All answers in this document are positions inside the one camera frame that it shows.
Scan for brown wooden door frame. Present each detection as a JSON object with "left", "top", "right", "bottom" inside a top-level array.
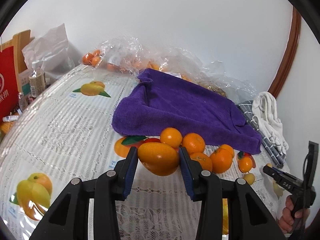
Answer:
[{"left": 268, "top": 7, "right": 302, "bottom": 98}]

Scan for small orange kumquat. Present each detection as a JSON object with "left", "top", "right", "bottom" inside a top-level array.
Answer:
[{"left": 238, "top": 156, "right": 253, "bottom": 173}]

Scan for oval orange kumquat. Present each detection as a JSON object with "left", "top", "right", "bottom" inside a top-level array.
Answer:
[{"left": 137, "top": 142, "right": 180, "bottom": 176}]

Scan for white plastic bag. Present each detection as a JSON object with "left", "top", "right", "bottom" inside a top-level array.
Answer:
[{"left": 22, "top": 24, "right": 75, "bottom": 83}]

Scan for plastic bottle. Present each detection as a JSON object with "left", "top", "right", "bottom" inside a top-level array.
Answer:
[{"left": 29, "top": 60, "right": 46, "bottom": 98}]

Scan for grey checked cloth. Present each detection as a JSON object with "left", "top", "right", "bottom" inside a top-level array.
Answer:
[{"left": 237, "top": 101, "right": 285, "bottom": 168}]

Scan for purple towel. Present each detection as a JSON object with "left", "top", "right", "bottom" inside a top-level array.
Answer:
[{"left": 112, "top": 69, "right": 261, "bottom": 154}]

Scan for right hand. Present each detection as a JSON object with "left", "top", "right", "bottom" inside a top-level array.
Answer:
[{"left": 277, "top": 196, "right": 310, "bottom": 234}]

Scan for white striped towel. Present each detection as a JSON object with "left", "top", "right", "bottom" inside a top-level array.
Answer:
[{"left": 252, "top": 92, "right": 289, "bottom": 159}]

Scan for small mandarin orange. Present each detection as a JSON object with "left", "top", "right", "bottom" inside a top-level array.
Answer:
[{"left": 219, "top": 144, "right": 234, "bottom": 158}]

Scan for round orange kumquat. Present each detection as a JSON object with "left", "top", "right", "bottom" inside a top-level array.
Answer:
[{"left": 160, "top": 127, "right": 183, "bottom": 148}]

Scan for red cardboard box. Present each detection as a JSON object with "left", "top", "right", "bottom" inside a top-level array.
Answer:
[{"left": 0, "top": 46, "right": 18, "bottom": 121}]

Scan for clear plastic fruit bags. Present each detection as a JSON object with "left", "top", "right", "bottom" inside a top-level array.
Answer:
[{"left": 97, "top": 36, "right": 257, "bottom": 104}]

